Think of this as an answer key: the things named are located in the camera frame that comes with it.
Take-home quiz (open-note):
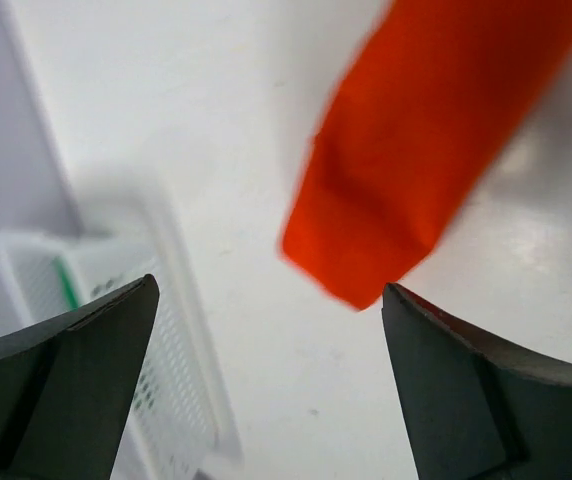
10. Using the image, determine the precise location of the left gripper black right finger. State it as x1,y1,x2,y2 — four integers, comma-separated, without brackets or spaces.
382,284,572,479

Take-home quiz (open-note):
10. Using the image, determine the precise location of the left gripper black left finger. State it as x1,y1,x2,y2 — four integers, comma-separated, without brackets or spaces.
0,274,159,479

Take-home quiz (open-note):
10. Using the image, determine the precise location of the orange polo t shirt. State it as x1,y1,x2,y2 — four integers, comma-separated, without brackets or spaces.
281,1,572,310

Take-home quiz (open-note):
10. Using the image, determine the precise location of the white perforated plastic basket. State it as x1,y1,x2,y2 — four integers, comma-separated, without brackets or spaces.
0,194,243,479

